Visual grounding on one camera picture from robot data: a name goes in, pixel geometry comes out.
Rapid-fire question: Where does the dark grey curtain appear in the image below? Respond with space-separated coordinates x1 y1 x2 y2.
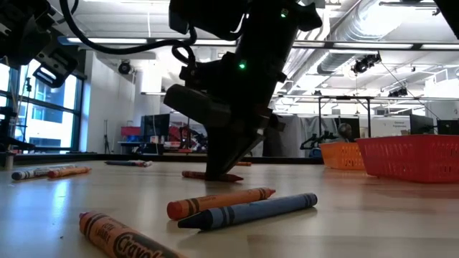
262 116 303 158

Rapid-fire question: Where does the orange plastic basket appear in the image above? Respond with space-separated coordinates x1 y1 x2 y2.
319 141 366 171

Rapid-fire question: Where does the black spotlight cluster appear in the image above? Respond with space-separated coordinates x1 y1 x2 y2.
387 86 410 99
350 52 383 75

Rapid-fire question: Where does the red storage crate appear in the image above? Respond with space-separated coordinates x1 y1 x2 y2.
120 125 142 138

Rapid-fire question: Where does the red crayon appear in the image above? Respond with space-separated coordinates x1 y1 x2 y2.
181 170 245 183

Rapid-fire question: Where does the large window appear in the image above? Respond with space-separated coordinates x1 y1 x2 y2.
0 59 84 153

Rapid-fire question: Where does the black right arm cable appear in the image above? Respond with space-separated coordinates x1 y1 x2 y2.
59 0 198 69

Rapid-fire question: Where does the thin black tripod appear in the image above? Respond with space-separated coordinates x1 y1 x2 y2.
103 119 112 154

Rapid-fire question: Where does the orange Crayola crayon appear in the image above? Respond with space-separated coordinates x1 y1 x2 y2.
78 211 189 258

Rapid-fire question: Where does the red plastic basket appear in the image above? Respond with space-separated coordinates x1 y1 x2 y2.
356 134 459 185

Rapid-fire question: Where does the black aluminium table frame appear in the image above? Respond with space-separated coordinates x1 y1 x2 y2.
14 153 324 166

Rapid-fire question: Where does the dark equipment stand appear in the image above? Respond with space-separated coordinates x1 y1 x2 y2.
0 106 37 153

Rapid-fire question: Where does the white sign board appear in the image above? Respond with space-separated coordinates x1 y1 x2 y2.
371 116 411 138

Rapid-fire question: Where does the blue crayon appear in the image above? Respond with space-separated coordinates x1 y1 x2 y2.
177 192 319 231

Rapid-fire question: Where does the grey crayon white label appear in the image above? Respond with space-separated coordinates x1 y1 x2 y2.
10 163 77 181

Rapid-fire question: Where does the small white post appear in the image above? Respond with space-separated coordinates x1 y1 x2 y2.
3 151 15 171

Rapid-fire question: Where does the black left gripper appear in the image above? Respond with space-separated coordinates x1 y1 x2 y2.
32 45 79 89

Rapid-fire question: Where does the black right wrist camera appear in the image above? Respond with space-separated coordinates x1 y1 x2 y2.
163 84 232 127

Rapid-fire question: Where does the person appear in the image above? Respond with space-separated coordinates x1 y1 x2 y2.
336 123 354 143

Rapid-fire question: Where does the black tall table frame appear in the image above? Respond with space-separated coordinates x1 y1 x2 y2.
317 95 374 139

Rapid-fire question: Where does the black round spotlight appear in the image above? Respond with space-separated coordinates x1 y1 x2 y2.
117 59 133 76

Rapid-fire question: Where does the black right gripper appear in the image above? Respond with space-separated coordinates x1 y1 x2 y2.
178 53 288 181

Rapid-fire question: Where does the black LED light bar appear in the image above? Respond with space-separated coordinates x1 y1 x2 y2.
57 34 459 52

